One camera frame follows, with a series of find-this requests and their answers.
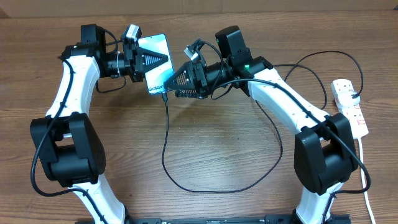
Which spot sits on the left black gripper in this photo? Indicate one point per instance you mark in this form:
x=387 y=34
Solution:
x=143 y=55

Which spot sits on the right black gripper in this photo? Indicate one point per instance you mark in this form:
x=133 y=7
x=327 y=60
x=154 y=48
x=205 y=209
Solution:
x=195 y=73

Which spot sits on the Samsung Galaxy smartphone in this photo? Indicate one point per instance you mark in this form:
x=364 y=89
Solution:
x=155 y=78

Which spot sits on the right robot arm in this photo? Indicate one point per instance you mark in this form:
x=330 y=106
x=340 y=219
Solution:
x=324 y=150

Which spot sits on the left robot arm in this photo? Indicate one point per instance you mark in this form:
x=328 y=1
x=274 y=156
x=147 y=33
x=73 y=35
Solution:
x=66 y=143

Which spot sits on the white USB charger plug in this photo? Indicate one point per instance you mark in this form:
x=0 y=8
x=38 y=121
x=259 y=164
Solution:
x=347 y=99

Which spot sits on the white power strip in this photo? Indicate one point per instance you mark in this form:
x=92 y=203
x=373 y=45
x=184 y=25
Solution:
x=354 y=114

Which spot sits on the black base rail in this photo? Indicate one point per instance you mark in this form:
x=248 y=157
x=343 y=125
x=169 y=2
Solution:
x=214 y=221

